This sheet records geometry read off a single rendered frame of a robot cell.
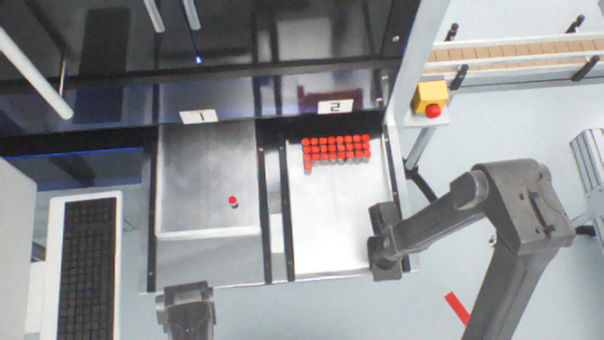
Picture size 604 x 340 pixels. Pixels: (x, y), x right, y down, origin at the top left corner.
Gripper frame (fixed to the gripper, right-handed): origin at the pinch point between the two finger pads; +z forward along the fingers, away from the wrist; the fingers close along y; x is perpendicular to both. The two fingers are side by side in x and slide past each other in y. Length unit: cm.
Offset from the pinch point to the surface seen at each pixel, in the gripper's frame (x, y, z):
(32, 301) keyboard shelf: 88, -1, 11
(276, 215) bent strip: 24.3, 15.2, 2.5
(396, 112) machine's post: -9.0, 38.3, -5.3
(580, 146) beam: -84, 44, 41
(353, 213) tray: 4.4, 14.1, 2.4
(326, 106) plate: 9.8, 38.1, -11.6
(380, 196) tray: -3.2, 18.2, 2.4
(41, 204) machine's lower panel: 105, 37, 43
